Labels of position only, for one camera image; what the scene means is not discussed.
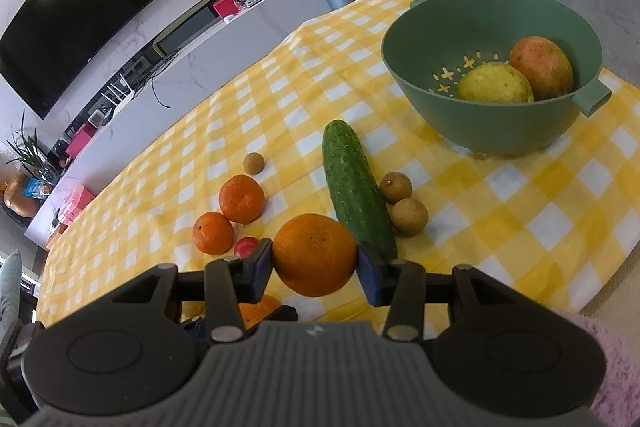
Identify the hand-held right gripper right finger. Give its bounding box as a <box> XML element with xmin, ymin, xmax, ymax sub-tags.
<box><xmin>358</xmin><ymin>244</ymin><xmax>507</xmax><ymax>341</ymax></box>

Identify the green colander bowl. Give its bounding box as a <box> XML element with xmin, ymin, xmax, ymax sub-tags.
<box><xmin>381</xmin><ymin>0</ymin><xmax>612</xmax><ymax>158</ymax></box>

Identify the dark green framed box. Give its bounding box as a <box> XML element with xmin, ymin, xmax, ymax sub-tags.
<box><xmin>152</xmin><ymin>4</ymin><xmax>223</xmax><ymax>58</ymax></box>

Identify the teal cushion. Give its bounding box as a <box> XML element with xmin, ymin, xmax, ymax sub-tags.
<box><xmin>0</xmin><ymin>252</ymin><xmax>23</xmax><ymax>323</ymax></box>

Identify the orange mandarin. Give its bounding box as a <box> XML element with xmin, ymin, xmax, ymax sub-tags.
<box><xmin>272</xmin><ymin>214</ymin><xmax>358</xmax><ymax>298</ymax></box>
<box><xmin>220</xmin><ymin>175</ymin><xmax>266</xmax><ymax>224</ymax></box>
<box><xmin>237</xmin><ymin>294</ymin><xmax>283</xmax><ymax>330</ymax></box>
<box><xmin>193</xmin><ymin>212</ymin><xmax>235</xmax><ymax>255</ymax></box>

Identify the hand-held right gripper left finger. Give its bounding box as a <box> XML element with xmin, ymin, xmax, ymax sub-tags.
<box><xmin>112</xmin><ymin>239</ymin><xmax>274</xmax><ymax>342</ymax></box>

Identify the blue packet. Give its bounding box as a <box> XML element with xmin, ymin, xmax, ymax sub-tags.
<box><xmin>22</xmin><ymin>177</ymin><xmax>51</xmax><ymax>200</ymax></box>

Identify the black flat television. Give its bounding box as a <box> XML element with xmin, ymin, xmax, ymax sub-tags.
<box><xmin>0</xmin><ymin>0</ymin><xmax>162</xmax><ymax>120</ymax></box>

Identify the white router with antennas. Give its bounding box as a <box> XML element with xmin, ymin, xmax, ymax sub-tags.
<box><xmin>102</xmin><ymin>74</ymin><xmax>138</xmax><ymax>118</ymax></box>

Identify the beige upholstered seat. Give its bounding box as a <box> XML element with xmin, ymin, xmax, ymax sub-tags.
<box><xmin>575</xmin><ymin>257</ymin><xmax>640</xmax><ymax>323</ymax></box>

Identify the yellow checked tablecloth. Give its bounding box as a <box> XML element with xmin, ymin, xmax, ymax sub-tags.
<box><xmin>35</xmin><ymin>0</ymin><xmax>640</xmax><ymax>330</ymax></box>

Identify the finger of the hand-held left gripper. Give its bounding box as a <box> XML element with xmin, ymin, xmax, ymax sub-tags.
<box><xmin>265</xmin><ymin>305</ymin><xmax>300</xmax><ymax>324</ymax></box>
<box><xmin>183</xmin><ymin>318</ymin><xmax>208</xmax><ymax>340</ymax></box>

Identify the white tv cabinet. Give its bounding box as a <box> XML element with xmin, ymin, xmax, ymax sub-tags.
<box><xmin>25</xmin><ymin>0</ymin><xmax>388</xmax><ymax>253</ymax></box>

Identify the red cherry tomato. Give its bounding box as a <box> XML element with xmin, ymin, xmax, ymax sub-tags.
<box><xmin>234</xmin><ymin>237</ymin><xmax>261</xmax><ymax>259</ymax></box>

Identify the green cucumber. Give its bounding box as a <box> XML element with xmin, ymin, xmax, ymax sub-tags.
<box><xmin>322</xmin><ymin>120</ymin><xmax>398</xmax><ymax>260</ymax></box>

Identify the magenta box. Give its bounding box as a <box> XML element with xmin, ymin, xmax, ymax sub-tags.
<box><xmin>65</xmin><ymin>127</ymin><xmax>96</xmax><ymax>158</ymax></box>

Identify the brown round ornament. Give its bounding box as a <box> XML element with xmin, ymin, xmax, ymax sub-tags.
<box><xmin>2</xmin><ymin>174</ymin><xmax>41</xmax><ymax>218</ymax></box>

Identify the pink fuzzy blanket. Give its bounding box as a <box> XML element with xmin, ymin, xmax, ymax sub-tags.
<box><xmin>550</xmin><ymin>312</ymin><xmax>640</xmax><ymax>427</ymax></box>

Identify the light pink box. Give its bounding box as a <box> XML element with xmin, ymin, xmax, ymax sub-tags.
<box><xmin>60</xmin><ymin>187</ymin><xmax>96</xmax><ymax>223</ymax></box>

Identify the yellow red apple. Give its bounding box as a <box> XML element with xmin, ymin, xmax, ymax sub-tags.
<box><xmin>509</xmin><ymin>37</ymin><xmax>574</xmax><ymax>100</ymax></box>

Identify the small spiky potted plant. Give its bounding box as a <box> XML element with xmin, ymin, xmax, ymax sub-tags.
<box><xmin>5</xmin><ymin>109</ymin><xmax>51</xmax><ymax>180</ymax></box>

